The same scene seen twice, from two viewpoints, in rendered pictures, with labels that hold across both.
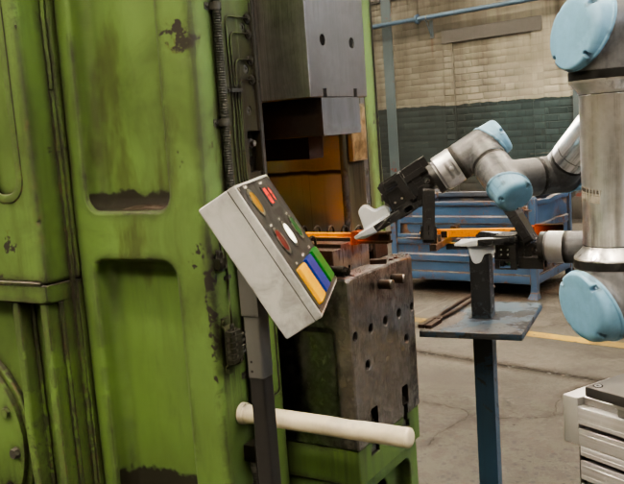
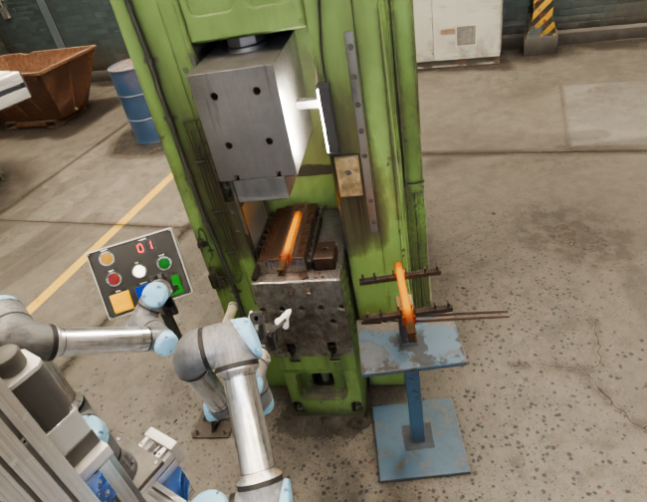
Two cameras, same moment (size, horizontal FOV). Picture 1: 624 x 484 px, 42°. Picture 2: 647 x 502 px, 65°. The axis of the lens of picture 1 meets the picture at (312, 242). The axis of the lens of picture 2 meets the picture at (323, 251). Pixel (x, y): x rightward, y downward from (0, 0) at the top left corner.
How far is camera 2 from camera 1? 2.66 m
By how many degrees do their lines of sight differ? 71
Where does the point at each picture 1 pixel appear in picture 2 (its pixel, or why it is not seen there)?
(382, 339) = (298, 316)
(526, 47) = not seen: outside the picture
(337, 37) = (248, 140)
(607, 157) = not seen: hidden behind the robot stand
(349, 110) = (271, 185)
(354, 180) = (350, 206)
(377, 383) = (293, 335)
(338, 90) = (254, 174)
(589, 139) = not seen: hidden behind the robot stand
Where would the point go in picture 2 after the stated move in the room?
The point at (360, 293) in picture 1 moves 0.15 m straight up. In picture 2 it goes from (266, 291) to (258, 263)
